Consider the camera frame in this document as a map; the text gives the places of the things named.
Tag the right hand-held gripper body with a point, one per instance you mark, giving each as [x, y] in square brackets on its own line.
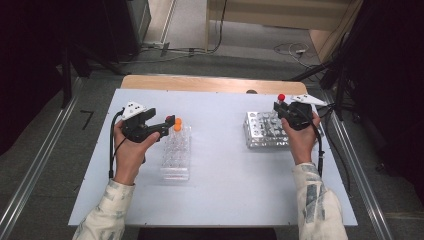
[300, 116]

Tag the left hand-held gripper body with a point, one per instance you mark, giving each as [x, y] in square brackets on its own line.
[136, 130]

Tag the clear acrylic tube rack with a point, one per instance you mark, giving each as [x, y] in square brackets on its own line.
[176, 156]

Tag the metal tube rack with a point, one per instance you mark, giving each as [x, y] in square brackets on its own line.
[263, 131]

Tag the person's right hand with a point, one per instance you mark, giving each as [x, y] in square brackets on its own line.
[301, 143]

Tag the person's left hand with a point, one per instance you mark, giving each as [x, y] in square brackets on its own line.
[130, 160]

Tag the black metal stand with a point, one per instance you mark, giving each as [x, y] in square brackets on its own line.
[66, 80]
[339, 83]

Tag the light wooden desk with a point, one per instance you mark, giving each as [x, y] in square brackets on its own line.
[276, 11]

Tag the black curtain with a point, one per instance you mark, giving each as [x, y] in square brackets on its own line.
[393, 83]
[30, 66]

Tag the black cabinet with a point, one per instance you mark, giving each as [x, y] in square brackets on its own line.
[133, 23]

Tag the aluminium floor rail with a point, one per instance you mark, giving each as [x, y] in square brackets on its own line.
[370, 200]
[36, 163]

